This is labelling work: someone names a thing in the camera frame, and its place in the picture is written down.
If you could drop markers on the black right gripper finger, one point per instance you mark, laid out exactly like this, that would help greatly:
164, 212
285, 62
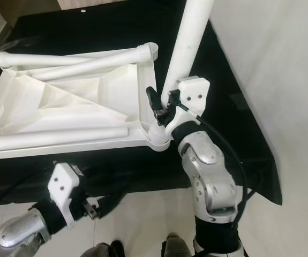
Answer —
154, 100

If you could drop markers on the grey tape strip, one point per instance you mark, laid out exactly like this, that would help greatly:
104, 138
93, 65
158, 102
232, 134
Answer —
239, 101

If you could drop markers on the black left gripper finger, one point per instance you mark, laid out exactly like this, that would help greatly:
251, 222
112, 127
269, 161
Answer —
89, 171
111, 203

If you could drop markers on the pale low box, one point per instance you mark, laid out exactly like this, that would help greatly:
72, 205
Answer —
116, 4

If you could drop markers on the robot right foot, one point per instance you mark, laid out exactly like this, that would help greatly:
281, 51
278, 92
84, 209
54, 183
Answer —
178, 247

